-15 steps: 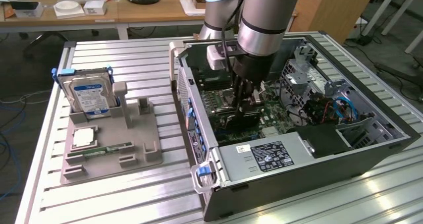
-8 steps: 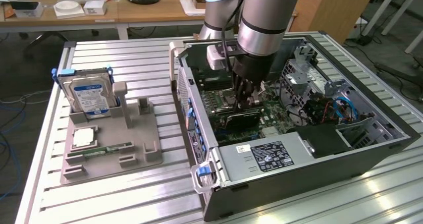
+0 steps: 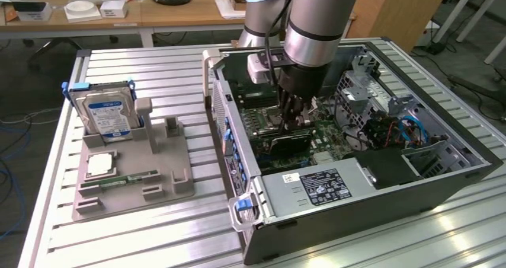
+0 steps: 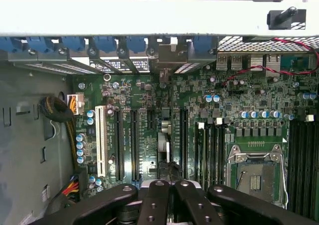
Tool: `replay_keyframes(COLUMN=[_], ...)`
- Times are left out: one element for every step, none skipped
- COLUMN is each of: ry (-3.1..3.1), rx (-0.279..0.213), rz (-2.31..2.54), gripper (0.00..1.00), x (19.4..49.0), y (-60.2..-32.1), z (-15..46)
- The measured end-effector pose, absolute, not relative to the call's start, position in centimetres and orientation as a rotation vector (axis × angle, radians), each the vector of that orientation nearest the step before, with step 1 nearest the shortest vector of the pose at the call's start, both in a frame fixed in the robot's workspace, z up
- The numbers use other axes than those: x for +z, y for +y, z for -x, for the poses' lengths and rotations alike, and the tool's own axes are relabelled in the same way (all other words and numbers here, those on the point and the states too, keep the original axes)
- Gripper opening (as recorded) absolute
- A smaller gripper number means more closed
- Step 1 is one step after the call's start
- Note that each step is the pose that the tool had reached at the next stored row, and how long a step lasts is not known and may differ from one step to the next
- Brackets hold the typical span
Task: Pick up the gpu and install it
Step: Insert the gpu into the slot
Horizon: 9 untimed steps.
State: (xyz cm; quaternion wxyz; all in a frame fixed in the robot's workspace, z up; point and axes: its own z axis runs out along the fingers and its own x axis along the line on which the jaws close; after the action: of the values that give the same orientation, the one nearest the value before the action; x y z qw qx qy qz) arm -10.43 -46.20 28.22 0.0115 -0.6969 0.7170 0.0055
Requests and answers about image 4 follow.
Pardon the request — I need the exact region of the CPU socket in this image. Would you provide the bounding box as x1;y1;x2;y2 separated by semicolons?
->
226;144;287;206

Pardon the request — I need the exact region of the red and black twisted wire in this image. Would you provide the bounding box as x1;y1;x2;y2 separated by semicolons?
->
220;37;319;86

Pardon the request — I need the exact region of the short black expansion slot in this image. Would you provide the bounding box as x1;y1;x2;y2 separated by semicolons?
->
147;109;156;130

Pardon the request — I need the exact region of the black RAM slot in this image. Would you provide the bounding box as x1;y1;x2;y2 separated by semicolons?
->
213;117;220;183
206;122;213;183
220;122;227;183
304;114;316;216
314;120;319;216
288;109;306;212

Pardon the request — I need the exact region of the black yellow sleeved wire bundle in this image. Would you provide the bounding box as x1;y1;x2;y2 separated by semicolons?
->
38;96;80;172

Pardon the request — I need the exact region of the socket locking lever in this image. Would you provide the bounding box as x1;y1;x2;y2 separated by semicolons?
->
281;170;289;210

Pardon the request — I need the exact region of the white power connector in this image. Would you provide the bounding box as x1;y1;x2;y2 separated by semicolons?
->
66;92;85;115

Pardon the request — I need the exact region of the green motherboard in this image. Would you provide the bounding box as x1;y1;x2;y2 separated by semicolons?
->
72;53;319;211

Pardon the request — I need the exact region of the black case lock latch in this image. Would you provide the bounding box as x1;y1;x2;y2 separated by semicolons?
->
266;6;307;31

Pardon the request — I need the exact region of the white expansion slot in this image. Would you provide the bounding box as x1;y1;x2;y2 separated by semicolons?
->
95;106;108;177

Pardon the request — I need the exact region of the multicoloured power wire bundle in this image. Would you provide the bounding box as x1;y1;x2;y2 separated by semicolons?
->
61;175;81;203

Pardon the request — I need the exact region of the black open PC case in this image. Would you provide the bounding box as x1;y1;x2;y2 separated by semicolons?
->
0;0;319;225

